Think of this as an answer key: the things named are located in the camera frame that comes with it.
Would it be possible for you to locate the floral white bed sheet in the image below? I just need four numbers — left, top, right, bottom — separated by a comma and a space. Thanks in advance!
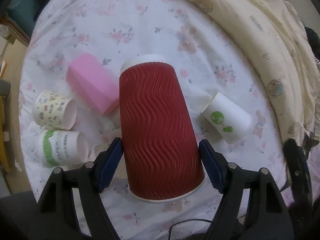
18, 0, 291, 240

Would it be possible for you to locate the small floral paper cup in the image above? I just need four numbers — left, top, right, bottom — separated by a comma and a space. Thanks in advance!
32, 90, 77, 130

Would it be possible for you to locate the white cup green band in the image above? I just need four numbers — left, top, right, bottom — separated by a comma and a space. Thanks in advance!
36, 129, 89, 167

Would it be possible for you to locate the teal bed frame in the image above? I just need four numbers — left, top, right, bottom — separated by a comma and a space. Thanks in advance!
7, 0, 44, 37

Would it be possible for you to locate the black cable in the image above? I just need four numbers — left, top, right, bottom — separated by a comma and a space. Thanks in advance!
167, 218, 213, 240

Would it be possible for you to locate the cream bear print duvet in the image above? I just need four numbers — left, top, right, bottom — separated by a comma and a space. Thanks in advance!
189, 0, 319, 142

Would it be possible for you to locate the red corrugated paper cup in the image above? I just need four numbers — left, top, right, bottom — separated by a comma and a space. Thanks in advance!
119, 54, 204, 203

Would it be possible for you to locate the white cup green leaf print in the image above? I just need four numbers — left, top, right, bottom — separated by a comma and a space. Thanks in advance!
201, 92, 253, 144

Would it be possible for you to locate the pink paper cup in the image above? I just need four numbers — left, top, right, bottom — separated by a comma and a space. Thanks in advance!
66, 53, 119, 115

